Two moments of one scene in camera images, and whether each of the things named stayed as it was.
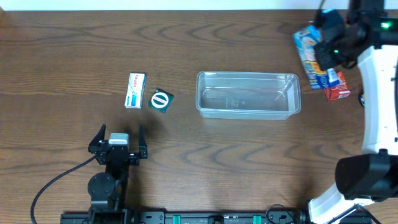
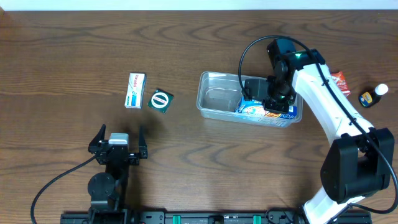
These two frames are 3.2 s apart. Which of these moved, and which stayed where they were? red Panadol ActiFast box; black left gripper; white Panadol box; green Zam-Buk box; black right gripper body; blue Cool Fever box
Moved: black right gripper body; blue Cool Fever box
Stayed: black left gripper; green Zam-Buk box; white Panadol box; red Panadol ActiFast box
